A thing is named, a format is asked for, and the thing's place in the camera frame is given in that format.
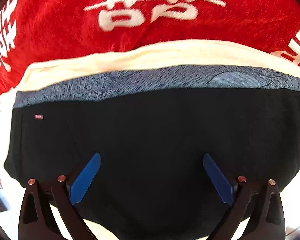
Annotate red blanket with white characters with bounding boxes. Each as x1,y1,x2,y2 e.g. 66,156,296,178
0,0,300,188

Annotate black pants with blue waistband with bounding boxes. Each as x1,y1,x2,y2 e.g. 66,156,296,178
3,64,300,240

